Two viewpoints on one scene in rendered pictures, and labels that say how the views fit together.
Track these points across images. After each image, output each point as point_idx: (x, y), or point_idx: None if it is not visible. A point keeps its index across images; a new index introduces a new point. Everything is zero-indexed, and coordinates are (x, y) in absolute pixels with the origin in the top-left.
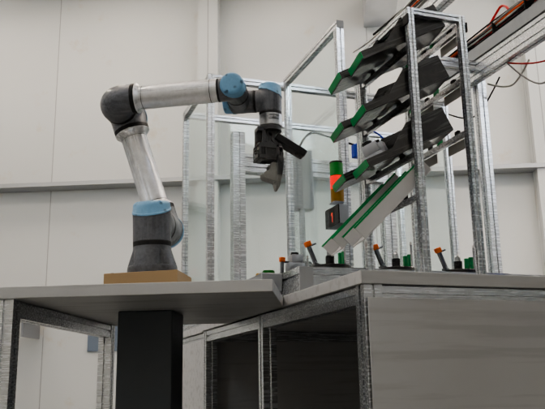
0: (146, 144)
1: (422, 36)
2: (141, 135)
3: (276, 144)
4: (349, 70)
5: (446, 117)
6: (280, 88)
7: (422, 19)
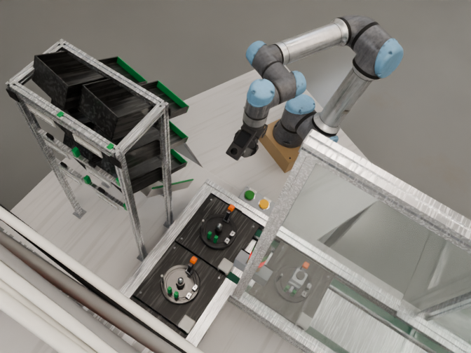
0: (346, 79)
1: (59, 75)
2: (351, 70)
3: (241, 126)
4: (144, 80)
5: (64, 136)
6: (249, 93)
7: (52, 62)
